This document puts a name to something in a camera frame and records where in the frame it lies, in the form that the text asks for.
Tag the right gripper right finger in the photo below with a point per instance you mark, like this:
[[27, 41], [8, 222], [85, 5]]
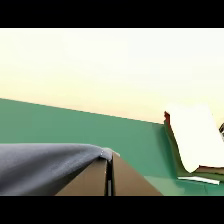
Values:
[[130, 181]]

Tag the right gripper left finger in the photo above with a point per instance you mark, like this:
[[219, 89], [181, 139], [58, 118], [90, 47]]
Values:
[[90, 181]]

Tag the grey garment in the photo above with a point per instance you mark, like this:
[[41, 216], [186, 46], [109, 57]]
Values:
[[40, 165]]

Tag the white garment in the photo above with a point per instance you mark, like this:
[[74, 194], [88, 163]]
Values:
[[196, 136]]

